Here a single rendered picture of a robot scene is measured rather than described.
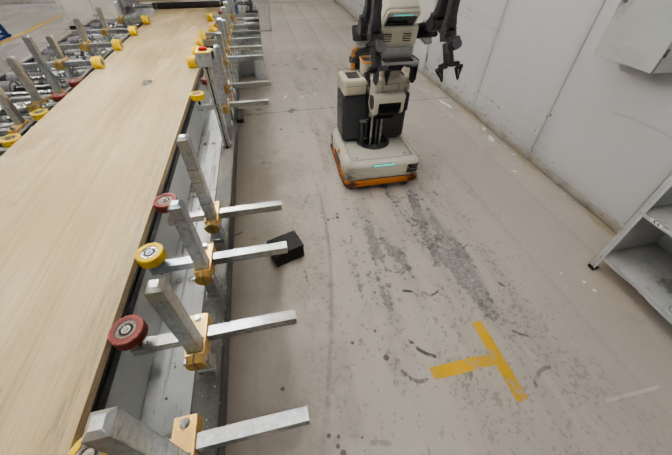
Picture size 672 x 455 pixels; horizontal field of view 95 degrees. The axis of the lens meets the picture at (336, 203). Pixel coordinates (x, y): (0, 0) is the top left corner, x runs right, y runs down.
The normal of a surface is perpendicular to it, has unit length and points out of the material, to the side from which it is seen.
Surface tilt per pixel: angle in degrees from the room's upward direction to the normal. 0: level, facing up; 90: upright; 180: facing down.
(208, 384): 0
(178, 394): 0
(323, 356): 0
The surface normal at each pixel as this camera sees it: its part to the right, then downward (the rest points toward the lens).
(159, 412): 0.00, -0.75
